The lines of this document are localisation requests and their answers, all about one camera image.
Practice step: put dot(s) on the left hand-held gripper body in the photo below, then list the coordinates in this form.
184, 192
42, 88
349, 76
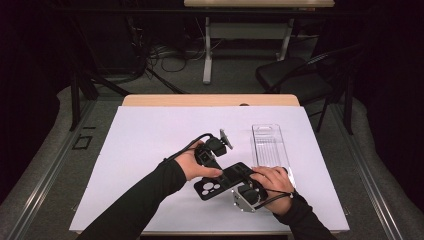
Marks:
213, 148

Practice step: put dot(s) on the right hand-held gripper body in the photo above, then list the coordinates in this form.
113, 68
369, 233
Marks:
248, 196

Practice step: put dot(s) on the clear plastic tray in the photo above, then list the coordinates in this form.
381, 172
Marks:
266, 146

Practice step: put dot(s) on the person's left hand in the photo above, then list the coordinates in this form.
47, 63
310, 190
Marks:
191, 165

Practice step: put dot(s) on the person's right hand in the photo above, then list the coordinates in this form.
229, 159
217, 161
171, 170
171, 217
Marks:
276, 186

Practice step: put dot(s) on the white board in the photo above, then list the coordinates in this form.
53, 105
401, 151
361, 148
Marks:
140, 140

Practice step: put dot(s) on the white-legged desk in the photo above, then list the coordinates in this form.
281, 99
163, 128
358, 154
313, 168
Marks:
207, 50

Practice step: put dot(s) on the black chair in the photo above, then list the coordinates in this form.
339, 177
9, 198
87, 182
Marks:
286, 76

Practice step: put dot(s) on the black metal stand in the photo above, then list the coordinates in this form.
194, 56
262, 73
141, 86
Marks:
75, 100

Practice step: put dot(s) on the metal floor rail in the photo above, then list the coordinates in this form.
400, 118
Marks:
366, 173
46, 173

